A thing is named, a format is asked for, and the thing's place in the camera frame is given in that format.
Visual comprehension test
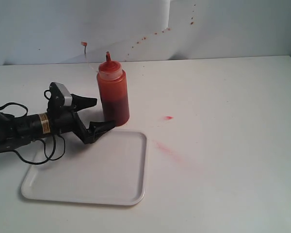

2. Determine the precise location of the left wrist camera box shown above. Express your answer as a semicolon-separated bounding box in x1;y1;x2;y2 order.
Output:
49;82;73;107

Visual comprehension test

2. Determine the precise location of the white rectangular tray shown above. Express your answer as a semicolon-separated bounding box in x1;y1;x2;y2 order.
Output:
21;129;147;206

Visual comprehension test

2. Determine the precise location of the red ketchup squeeze bottle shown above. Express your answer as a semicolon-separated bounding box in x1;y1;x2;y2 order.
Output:
97;52;130;127

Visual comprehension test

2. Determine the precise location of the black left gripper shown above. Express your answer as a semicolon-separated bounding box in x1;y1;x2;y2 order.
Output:
47;94;116;144

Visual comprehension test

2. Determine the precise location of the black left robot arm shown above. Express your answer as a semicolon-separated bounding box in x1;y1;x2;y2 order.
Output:
0;94;115;151

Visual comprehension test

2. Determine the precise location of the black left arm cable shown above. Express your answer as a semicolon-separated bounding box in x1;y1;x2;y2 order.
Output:
0;89;66;166

